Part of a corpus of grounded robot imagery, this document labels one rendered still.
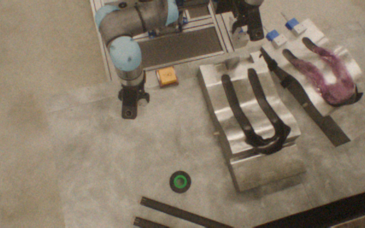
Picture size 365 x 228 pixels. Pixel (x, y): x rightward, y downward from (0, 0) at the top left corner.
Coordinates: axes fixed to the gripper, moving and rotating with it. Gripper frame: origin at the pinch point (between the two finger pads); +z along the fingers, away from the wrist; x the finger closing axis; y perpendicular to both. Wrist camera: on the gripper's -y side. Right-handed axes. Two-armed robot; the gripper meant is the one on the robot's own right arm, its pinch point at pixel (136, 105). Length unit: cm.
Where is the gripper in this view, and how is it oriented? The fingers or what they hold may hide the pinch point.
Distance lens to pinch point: 110.5
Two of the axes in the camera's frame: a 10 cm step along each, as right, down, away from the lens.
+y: 0.5, -9.5, 3.1
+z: -0.5, 3.1, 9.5
